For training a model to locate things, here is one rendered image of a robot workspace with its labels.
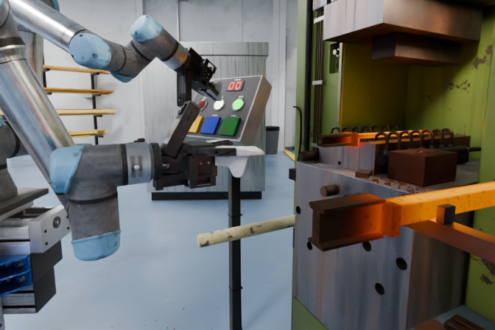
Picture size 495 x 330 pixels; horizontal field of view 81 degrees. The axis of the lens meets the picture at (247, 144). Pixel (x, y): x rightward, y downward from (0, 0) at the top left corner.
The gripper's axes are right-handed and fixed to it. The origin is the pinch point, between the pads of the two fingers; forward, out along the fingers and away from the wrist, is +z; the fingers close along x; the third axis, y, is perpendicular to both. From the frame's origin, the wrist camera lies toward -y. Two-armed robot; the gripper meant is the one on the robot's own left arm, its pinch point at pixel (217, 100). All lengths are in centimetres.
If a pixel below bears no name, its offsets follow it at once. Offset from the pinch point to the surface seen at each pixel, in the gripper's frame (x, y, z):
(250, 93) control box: -4.0, 8.9, 10.3
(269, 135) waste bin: 285, 174, 433
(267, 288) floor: 18, -66, 106
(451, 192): -70, -26, -19
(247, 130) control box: -7.0, -5.3, 12.5
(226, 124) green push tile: 1.3, -4.8, 9.5
